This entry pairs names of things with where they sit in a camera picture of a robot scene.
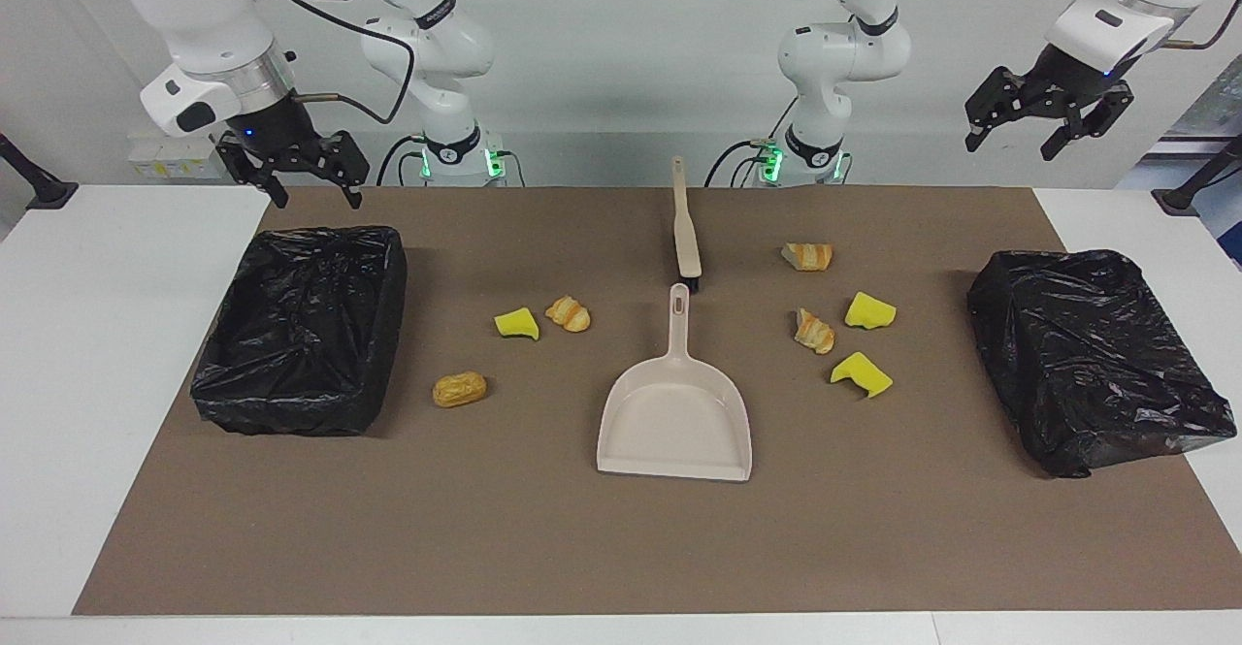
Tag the yellow sponge piece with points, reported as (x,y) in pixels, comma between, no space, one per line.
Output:
(516,323)
(870,311)
(859,371)

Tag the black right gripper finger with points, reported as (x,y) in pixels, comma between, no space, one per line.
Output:
(235,155)
(351,165)

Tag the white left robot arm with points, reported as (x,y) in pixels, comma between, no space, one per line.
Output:
(844,53)

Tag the black clamp stand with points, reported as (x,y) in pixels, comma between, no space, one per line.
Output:
(44,191)
(1179,201)

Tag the black bag lined bin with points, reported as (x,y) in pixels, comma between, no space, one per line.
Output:
(1087,354)
(301,335)

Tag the beige plastic dustpan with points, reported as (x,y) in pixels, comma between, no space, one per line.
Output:
(674,422)

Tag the brown table mat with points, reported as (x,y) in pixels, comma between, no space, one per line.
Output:
(582,548)

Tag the oval brown bread roll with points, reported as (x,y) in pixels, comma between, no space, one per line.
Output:
(459,390)

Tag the small croissant piece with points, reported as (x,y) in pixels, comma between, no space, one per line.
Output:
(807,256)
(568,314)
(815,332)

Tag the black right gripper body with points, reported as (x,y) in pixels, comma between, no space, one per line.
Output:
(281,136)

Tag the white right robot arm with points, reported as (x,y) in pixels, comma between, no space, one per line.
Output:
(209,24)

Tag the beige brush black bristles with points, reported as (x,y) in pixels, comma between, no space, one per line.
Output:
(687,238)

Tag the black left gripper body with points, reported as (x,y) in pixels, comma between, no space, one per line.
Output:
(1072,87)

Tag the blue grey background equipment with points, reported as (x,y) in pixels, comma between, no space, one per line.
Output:
(1218,116)

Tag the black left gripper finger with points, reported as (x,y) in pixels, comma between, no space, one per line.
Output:
(995,92)
(1096,116)

